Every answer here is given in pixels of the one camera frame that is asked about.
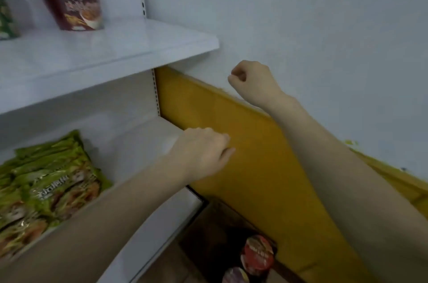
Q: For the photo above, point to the person's right fingers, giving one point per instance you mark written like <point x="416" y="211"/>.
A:
<point x="238" y="74"/>

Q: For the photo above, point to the person's right forearm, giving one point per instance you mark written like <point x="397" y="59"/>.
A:
<point x="351" y="199"/>

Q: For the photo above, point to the person's left hand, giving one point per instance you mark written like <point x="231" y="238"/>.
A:
<point x="197" y="156"/>

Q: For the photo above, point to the dark brown box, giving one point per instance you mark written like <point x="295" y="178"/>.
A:
<point x="214" y="236"/>

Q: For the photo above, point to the person's left forearm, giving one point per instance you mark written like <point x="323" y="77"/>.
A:
<point x="100" y="226"/>

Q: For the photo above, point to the green snack packet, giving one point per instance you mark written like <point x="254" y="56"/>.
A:
<point x="6" y="19"/>

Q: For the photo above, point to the purple lidded noodle cup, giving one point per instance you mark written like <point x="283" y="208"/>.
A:
<point x="235" y="276"/>

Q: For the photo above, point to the person's right hand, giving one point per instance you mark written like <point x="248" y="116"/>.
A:
<point x="255" y="84"/>

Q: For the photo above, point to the red lidded noodle cup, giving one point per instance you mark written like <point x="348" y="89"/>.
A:
<point x="258" y="255"/>

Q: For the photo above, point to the stack of green noodle packets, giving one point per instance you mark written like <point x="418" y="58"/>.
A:
<point x="50" y="186"/>

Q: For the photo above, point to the brown instant noodle cup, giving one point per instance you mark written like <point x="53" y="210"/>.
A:
<point x="78" y="5"/>

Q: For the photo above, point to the person's left fingers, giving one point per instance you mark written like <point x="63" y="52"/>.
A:
<point x="226" y="152"/>

